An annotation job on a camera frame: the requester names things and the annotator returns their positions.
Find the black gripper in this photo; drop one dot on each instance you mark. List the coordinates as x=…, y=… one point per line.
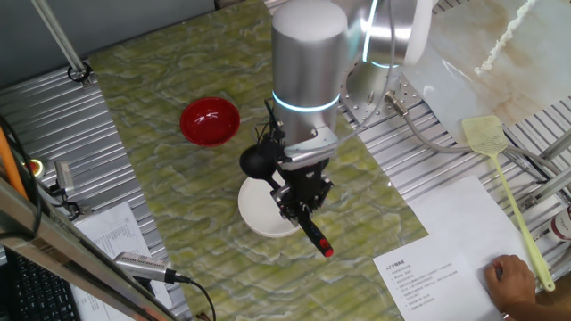
x=305, y=183

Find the black ladle with red tip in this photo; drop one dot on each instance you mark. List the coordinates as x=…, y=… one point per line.
x=254, y=165

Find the person's bare forearm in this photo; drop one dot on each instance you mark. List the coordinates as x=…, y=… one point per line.
x=535, y=313

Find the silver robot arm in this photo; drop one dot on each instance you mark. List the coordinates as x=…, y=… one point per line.
x=308, y=67

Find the white bowl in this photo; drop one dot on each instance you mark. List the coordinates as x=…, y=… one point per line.
x=259, y=209

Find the red bowl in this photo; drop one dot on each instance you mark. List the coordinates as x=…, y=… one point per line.
x=209, y=122

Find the person's bare hand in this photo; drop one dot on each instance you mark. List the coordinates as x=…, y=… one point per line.
x=510, y=281

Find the green marble pattern mat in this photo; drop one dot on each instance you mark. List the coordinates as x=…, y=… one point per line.
x=201, y=249

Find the paper with short text list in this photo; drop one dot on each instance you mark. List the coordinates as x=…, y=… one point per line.
x=428, y=290

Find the blank white paper sheet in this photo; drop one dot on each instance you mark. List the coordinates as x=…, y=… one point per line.
x=468, y=214

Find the yellow-green fly swatter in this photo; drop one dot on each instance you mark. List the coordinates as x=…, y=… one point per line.
x=484, y=134

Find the paper with dense printed table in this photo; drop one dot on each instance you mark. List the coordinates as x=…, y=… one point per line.
x=111, y=232

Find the aluminium profile bar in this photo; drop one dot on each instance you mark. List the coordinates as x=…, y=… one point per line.
x=544, y=189
x=555, y=147

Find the beige marble pattern sheet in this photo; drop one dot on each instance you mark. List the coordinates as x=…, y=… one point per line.
x=526, y=80

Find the black rod base clamp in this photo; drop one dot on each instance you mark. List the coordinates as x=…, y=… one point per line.
x=80, y=73

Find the red white can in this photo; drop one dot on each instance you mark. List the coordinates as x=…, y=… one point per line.
x=561, y=225

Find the black keyboard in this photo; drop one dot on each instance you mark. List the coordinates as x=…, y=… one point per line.
x=40, y=294

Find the thin metal rod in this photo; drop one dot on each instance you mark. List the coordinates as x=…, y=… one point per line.
x=58, y=35

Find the orange pole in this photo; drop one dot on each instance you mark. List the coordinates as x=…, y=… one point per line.
x=9, y=165

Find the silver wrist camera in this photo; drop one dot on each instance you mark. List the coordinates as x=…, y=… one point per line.
x=308, y=153

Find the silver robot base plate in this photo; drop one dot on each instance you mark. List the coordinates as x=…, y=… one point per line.
x=412, y=96

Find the silver finned camera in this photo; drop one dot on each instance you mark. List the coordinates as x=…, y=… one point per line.
x=143, y=266

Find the small camera mount clamp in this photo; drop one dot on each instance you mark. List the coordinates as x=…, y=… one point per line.
x=67, y=203

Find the small grey camera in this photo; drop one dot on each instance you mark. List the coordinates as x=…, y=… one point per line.
x=64, y=176

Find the aluminium frame bar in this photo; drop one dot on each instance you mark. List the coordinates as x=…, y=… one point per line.
x=44, y=232

